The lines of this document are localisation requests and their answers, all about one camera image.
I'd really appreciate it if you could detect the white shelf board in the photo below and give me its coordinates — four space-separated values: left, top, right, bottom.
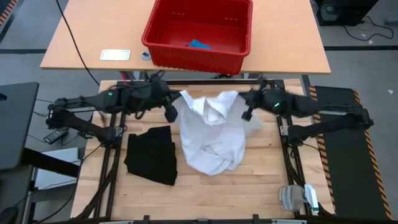
33 147 83 191

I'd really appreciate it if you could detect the black aluminium table frame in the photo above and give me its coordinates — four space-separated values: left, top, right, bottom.
74 79 335 224

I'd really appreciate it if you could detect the light wooden desk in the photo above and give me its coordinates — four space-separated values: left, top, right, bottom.
39 0 331 75

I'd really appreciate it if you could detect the black floor cable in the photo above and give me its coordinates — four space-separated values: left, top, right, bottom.
341 15 395 42

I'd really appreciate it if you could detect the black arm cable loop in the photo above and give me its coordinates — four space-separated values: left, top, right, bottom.
132 101 147 121

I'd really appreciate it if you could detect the black pants garment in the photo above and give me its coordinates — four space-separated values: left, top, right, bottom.
123 125 178 187

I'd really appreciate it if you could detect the long black cable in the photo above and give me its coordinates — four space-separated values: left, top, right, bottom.
55 0 101 86

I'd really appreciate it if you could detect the black stand beam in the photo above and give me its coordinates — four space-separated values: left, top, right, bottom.
21 147 80 179

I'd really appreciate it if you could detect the red plastic laundry basket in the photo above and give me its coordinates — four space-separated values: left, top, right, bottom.
141 0 254 76

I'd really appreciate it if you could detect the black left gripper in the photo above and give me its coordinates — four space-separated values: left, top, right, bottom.
121 77 182 123

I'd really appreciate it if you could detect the white handheld device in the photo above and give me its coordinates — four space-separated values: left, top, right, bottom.
303 184 320 215

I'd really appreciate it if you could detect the dark flat panel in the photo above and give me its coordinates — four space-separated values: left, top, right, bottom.
0 82 40 171

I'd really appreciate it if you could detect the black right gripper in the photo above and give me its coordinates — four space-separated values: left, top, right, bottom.
238 88 289 123

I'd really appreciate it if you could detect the black power adapter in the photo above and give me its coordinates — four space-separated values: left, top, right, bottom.
43 127 69 145

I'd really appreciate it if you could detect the black computer tower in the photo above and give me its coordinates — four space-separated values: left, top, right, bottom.
314 0 379 27

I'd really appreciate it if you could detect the white shirt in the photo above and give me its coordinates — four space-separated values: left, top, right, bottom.
172 89 264 177

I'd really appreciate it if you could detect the black mat hazard-striped edge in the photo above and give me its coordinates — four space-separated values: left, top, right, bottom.
0 0 19 26
308 85 394 220

